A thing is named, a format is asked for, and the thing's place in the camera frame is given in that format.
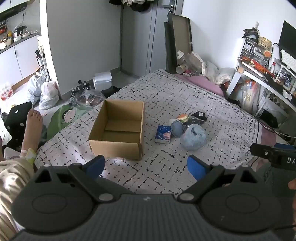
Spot white keyboard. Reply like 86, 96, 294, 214
280, 49, 296, 70

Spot person's bare foot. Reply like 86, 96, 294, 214
21, 109, 43, 160

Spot dark spray bottle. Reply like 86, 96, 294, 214
35, 50, 45, 67

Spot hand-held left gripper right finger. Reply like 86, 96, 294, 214
177, 155, 263, 203

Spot crumpled clear plastic bag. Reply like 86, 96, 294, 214
184, 51, 205, 75

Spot blue tissue pack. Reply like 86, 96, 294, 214
154, 125, 172, 144

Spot beige striped pants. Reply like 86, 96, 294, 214
0, 158, 36, 241

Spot person's right hand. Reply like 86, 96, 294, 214
288, 178, 296, 210

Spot small blue-grey plush ball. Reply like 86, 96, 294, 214
171, 121, 185, 138

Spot red and white bag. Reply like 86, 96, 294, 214
0, 82, 14, 102

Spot clear plastic bags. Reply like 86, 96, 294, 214
27, 74, 48, 105

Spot flat cardboard panel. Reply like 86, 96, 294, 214
164, 14, 193, 73

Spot large blue-grey plush ball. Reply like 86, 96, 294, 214
180, 124, 208, 151

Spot black cloth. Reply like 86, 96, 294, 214
100, 86, 122, 99

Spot white black-patterned blanket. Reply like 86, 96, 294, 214
34, 70, 263, 194

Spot white and pink plastic bag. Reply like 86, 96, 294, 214
38, 81, 60, 111

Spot wicker basket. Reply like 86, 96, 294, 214
258, 36, 272, 50

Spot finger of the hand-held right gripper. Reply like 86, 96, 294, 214
251, 142, 295, 164

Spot white kitchen cabinet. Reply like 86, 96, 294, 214
0, 34, 42, 87

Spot black monitor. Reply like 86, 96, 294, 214
278, 20, 296, 68

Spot clear drawer organizer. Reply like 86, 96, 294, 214
239, 37, 270, 68

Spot dark grey cloth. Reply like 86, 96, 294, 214
256, 162, 296, 194

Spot white desk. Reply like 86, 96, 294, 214
225, 57, 296, 122

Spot clear plastic bottle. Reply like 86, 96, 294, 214
176, 51, 186, 67

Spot grey door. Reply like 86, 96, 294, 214
120, 0, 172, 77

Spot hanging dark clothes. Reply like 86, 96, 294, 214
109, 0, 151, 12

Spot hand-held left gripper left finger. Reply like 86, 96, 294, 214
33, 155, 122, 204

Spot black bag with white dots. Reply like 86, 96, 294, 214
4, 101, 33, 145

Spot black tripod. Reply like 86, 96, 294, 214
69, 80, 91, 105

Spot brown cardboard box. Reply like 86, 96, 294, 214
88, 99, 145, 162

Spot green cartoon mat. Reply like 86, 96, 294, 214
46, 103, 103, 142

